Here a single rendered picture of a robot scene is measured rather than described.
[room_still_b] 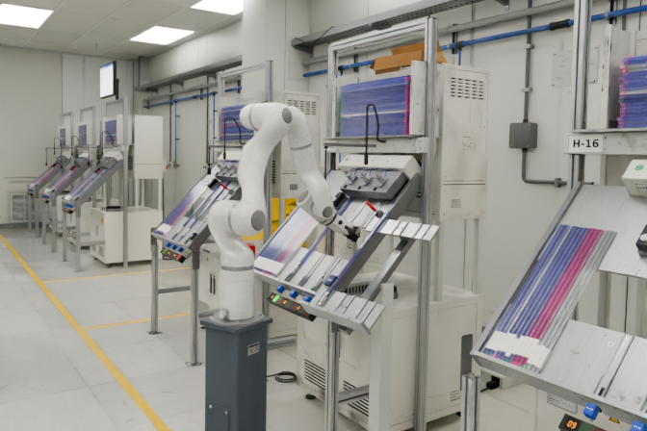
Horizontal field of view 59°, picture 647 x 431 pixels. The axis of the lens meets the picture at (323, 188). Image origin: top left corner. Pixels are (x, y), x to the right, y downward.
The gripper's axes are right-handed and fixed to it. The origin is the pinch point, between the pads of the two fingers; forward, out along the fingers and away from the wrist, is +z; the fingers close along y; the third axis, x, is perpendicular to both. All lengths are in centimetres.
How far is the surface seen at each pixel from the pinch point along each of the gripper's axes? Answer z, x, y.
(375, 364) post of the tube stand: 14, 43, -33
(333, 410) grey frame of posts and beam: 25, 65, -13
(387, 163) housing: 0.3, -39.4, 4.9
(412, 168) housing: 4.6, -39.7, -7.9
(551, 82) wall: 94, -170, 25
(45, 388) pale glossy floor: -27, 135, 140
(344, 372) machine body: 47, 50, 17
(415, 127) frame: -8, -53, -11
